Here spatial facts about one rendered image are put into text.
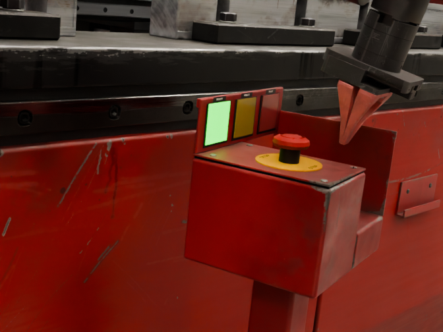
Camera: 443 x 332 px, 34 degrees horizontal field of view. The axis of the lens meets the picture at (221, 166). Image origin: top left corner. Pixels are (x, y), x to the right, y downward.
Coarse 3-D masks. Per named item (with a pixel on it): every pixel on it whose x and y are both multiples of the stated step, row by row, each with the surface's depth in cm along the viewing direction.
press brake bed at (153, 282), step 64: (0, 128) 75; (64, 128) 81; (128, 128) 89; (192, 128) 97; (384, 128) 132; (0, 192) 76; (64, 192) 83; (128, 192) 90; (0, 256) 78; (64, 256) 85; (128, 256) 92; (384, 256) 144; (0, 320) 80; (64, 320) 87; (128, 320) 95; (192, 320) 105; (320, 320) 131; (384, 320) 151
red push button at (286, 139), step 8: (280, 136) 75; (288, 136) 75; (296, 136) 75; (304, 136) 76; (280, 144) 74; (288, 144) 74; (296, 144) 74; (304, 144) 74; (280, 152) 76; (288, 152) 75; (296, 152) 75; (280, 160) 76; (288, 160) 75; (296, 160) 75
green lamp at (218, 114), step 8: (216, 104) 77; (224, 104) 78; (208, 112) 76; (216, 112) 77; (224, 112) 79; (208, 120) 76; (216, 120) 78; (224, 120) 79; (208, 128) 77; (216, 128) 78; (224, 128) 80; (208, 136) 77; (216, 136) 78; (224, 136) 80; (208, 144) 77
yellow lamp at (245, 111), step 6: (240, 102) 82; (246, 102) 83; (252, 102) 84; (240, 108) 82; (246, 108) 83; (252, 108) 84; (240, 114) 82; (246, 114) 83; (252, 114) 85; (240, 120) 82; (246, 120) 84; (252, 120) 85; (240, 126) 83; (246, 126) 84; (252, 126) 85; (234, 132) 82; (240, 132) 83; (246, 132) 84
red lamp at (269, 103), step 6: (264, 96) 87; (270, 96) 88; (276, 96) 89; (264, 102) 87; (270, 102) 88; (276, 102) 90; (264, 108) 87; (270, 108) 89; (276, 108) 90; (264, 114) 88; (270, 114) 89; (276, 114) 90; (264, 120) 88; (270, 120) 89; (264, 126) 88; (270, 126) 90
